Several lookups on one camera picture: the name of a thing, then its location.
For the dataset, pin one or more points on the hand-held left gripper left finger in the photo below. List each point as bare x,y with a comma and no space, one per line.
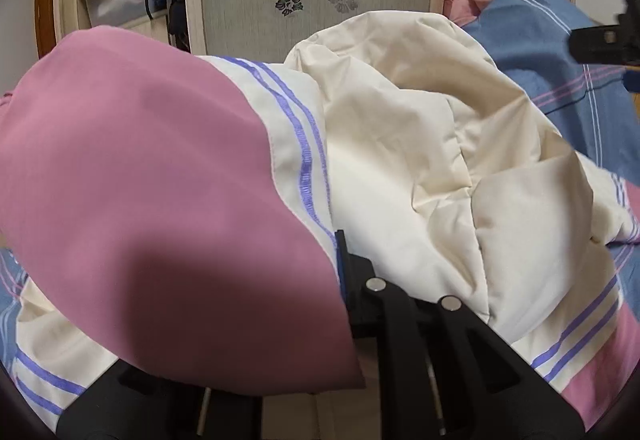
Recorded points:
145,407

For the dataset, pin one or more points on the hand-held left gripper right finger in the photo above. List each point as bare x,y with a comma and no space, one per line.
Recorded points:
400,360

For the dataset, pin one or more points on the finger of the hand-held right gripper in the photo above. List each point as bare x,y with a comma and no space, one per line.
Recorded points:
600,43

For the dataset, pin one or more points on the pink cream striped quilt cover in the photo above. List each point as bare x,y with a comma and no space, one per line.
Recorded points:
400,135

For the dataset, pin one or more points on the cream quilt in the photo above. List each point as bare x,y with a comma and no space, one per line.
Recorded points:
540,45

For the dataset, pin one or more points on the black garment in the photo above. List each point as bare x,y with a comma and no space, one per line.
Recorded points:
177,23

